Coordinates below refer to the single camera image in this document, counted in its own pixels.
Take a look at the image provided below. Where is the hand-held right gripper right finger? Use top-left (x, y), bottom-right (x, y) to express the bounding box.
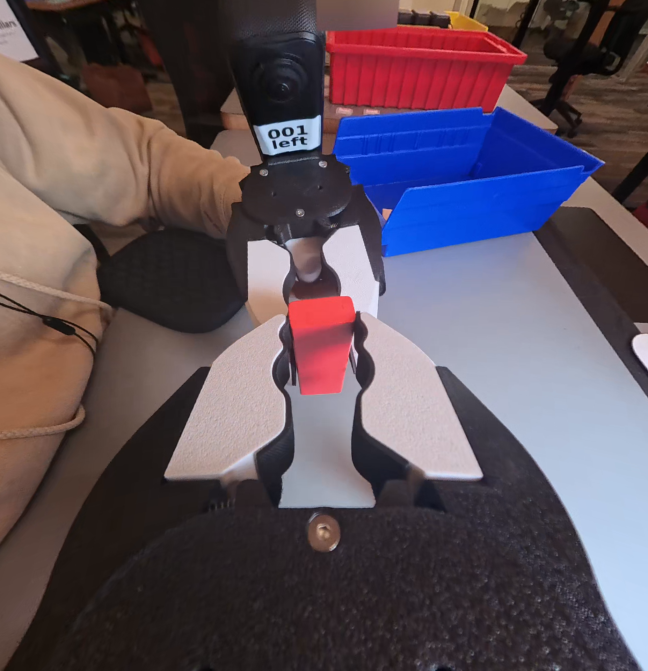
top-left (350, 311), bottom-right (484, 482)

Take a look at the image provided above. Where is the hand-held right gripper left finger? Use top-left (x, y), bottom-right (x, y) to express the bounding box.
top-left (164, 313), bottom-right (296, 496)

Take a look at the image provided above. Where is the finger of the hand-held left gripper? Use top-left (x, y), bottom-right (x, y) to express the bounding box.
top-left (247, 238), bottom-right (299, 328)
top-left (319, 225), bottom-right (381, 319)

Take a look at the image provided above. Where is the red wooden plank block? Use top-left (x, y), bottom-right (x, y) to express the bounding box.
top-left (287, 296), bottom-right (357, 395)

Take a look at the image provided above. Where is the blue plastic bin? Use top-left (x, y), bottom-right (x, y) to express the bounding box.
top-left (332, 106), bottom-right (605, 258)

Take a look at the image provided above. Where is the black mesh wrist rest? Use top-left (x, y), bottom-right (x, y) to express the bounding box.
top-left (96, 228), bottom-right (251, 334)

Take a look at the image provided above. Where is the red plastic bin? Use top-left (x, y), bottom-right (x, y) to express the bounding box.
top-left (325, 26), bottom-right (528, 113)

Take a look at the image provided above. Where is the black office chair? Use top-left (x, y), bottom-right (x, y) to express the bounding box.
top-left (531, 0), bottom-right (624, 138)

